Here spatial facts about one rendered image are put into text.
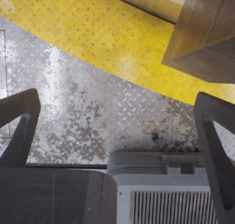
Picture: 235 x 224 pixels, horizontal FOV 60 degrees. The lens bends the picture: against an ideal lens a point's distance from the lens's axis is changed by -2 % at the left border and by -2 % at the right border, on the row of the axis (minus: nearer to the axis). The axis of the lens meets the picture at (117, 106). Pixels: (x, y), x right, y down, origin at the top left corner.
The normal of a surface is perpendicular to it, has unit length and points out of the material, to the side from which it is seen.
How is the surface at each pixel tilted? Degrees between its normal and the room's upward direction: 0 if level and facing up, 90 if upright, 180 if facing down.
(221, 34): 90
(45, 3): 0
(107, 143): 0
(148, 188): 0
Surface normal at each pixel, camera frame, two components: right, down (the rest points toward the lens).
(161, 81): 0.00, 0.13
